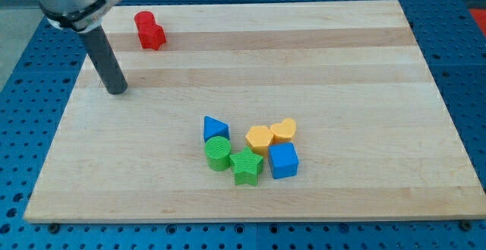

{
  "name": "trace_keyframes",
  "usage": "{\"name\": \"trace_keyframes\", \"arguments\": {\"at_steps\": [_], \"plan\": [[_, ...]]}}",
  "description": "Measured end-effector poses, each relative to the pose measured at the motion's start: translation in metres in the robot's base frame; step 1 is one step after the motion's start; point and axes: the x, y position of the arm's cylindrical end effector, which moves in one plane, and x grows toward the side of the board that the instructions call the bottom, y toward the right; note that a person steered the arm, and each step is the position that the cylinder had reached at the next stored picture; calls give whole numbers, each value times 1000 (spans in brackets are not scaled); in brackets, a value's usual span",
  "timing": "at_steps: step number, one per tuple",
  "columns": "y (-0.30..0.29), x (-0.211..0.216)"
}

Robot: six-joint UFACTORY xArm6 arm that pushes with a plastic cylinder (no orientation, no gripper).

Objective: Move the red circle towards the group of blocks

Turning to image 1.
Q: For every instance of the red star block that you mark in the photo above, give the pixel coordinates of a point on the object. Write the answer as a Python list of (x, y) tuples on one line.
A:
[(151, 36)]

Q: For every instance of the green star block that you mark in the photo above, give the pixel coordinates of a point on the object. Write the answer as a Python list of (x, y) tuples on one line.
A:
[(246, 166)]

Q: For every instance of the blue triangle block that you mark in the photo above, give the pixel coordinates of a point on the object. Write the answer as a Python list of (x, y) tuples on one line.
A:
[(214, 127)]

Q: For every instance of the black cable tie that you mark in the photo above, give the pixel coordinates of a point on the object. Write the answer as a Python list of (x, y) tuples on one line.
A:
[(78, 15)]

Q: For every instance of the red cylinder block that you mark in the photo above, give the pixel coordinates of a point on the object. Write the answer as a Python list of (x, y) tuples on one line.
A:
[(145, 22)]

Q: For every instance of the blue cube block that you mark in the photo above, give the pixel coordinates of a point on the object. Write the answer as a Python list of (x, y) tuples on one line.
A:
[(283, 160)]

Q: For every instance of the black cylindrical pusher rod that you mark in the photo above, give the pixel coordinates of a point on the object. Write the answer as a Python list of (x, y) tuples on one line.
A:
[(103, 58)]

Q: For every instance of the yellow heart block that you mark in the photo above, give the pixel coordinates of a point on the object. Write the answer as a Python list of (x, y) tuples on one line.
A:
[(284, 131)]

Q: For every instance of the wooden board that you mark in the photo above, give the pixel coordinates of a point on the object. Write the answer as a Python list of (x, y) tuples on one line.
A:
[(374, 138)]

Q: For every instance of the green cylinder block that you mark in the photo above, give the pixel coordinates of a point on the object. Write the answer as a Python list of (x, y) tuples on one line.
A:
[(217, 150)]

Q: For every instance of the yellow hexagon block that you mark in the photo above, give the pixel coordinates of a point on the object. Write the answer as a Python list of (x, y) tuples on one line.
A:
[(259, 138)]

